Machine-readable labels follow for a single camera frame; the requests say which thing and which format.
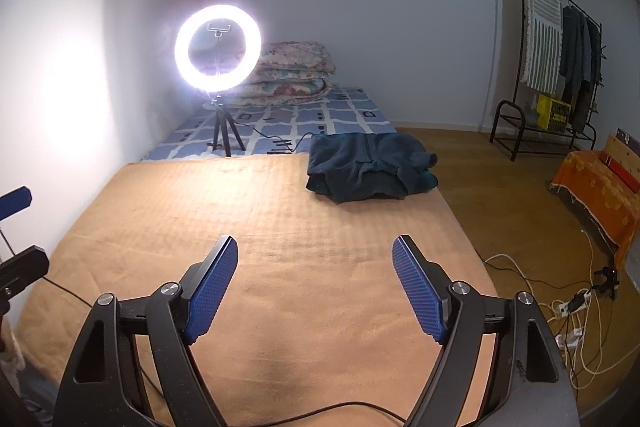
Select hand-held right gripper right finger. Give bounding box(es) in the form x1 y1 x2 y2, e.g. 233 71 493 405
391 234 581 427

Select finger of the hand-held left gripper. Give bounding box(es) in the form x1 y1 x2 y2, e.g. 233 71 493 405
0 188 33 220
0 246 51 303

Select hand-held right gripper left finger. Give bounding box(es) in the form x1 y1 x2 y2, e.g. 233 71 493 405
59 234 240 427

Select teal plaid fleece jacket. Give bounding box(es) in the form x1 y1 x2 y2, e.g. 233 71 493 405
305 132 440 204

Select black clothes rack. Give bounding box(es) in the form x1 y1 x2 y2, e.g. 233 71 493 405
489 0 607 162

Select dark hanging clothes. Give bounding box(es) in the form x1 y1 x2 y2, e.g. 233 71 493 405
557 4 603 132

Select tan blanket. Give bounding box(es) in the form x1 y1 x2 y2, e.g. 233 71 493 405
12 154 501 427

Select white power strip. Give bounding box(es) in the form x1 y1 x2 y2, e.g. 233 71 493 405
555 327 586 348
552 289 593 318

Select black tripod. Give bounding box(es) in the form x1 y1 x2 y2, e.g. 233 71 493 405
207 94 247 158

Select black clamp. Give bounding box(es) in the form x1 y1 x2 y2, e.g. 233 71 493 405
592 264 621 298

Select blue patterned bed sheet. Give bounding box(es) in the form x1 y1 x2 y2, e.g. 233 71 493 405
141 83 401 162

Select yellow crate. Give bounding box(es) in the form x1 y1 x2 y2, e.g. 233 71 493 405
536 94 572 130

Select folded floral quilt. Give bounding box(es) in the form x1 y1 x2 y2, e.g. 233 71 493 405
232 41 338 100

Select wooden board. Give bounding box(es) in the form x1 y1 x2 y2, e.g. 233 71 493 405
602 127 640 195

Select striped white green towel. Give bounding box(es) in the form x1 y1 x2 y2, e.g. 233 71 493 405
520 0 565 92

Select white cables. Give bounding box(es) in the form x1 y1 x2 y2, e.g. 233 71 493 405
482 229 621 390

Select black ring light cable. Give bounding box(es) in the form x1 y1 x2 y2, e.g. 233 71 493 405
235 122 321 155

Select white ring light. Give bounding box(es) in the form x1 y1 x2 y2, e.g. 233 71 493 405
174 4 262 90

